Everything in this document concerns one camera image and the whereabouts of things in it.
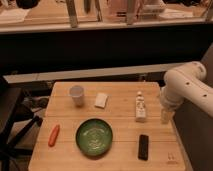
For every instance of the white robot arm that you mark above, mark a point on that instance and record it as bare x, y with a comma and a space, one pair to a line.
185, 82

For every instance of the black chair base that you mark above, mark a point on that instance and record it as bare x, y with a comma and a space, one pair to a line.
16, 119

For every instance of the orange carrot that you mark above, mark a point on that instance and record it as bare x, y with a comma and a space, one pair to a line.
53, 136

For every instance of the black remote control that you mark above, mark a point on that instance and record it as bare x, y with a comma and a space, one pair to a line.
143, 150

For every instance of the white tube bottle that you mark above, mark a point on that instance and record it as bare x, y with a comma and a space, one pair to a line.
140, 110

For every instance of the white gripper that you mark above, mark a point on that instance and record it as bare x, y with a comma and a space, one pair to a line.
166, 115

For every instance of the green ceramic bowl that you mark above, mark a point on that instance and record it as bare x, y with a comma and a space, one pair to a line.
94, 137

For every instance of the translucent plastic cup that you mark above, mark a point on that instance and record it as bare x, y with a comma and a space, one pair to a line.
77, 95

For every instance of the white sponge block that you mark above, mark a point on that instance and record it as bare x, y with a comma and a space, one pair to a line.
101, 100

